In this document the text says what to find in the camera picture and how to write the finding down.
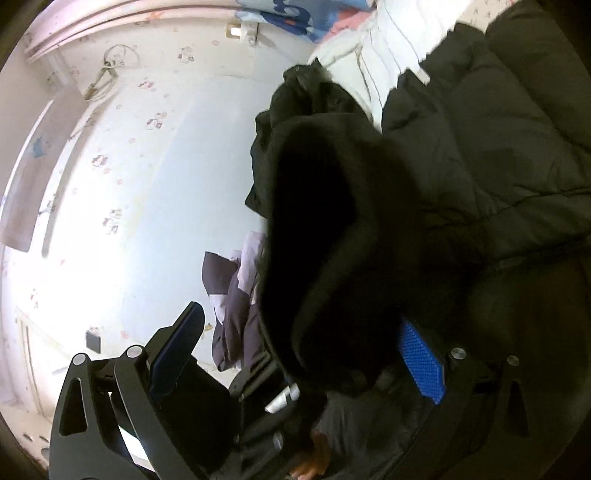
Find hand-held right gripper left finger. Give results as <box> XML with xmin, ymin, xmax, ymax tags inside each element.
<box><xmin>48</xmin><ymin>301</ymin><xmax>206</xmax><ymax>480</ymax></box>

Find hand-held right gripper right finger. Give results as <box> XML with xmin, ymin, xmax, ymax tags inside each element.
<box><xmin>399</xmin><ymin>316</ymin><xmax>546</xmax><ymax>480</ymax></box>

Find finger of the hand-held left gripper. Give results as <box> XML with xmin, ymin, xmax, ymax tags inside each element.
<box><xmin>229</xmin><ymin>354</ymin><xmax>302</xmax><ymax>415</ymax></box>

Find black puffer jacket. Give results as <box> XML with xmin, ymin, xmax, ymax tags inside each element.
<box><xmin>252</xmin><ymin>0</ymin><xmax>591</xmax><ymax>480</ymax></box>

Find person's left hand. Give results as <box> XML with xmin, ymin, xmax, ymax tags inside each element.
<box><xmin>288</xmin><ymin>431</ymin><xmax>331</xmax><ymax>480</ymax></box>

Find purple and white jacket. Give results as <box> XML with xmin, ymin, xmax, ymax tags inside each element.
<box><xmin>202</xmin><ymin>231</ymin><xmax>269</xmax><ymax>372</ymax></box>

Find black fluffy garment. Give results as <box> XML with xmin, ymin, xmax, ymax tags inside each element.
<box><xmin>245</xmin><ymin>59</ymin><xmax>372</xmax><ymax>217</ymax></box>

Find white striped duvet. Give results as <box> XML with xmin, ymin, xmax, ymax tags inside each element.
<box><xmin>308</xmin><ymin>0</ymin><xmax>467</xmax><ymax>123</ymax></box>

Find whale-print blue pillow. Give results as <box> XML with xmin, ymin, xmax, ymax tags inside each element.
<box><xmin>238</xmin><ymin>0</ymin><xmax>375</xmax><ymax>44</ymax></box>

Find pink cloth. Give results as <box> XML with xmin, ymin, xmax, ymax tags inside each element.
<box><xmin>325</xmin><ymin>10</ymin><xmax>377</xmax><ymax>40</ymax></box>

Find white wall panel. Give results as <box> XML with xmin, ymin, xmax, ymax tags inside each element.
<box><xmin>0</xmin><ymin>88</ymin><xmax>86</xmax><ymax>254</ymax></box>

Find coiled wall cable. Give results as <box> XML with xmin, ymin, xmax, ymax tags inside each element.
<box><xmin>83</xmin><ymin>44</ymin><xmax>136</xmax><ymax>101</ymax></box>

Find white wall socket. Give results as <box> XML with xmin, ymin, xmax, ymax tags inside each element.
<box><xmin>225</xmin><ymin>22</ymin><xmax>259</xmax><ymax>44</ymax></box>

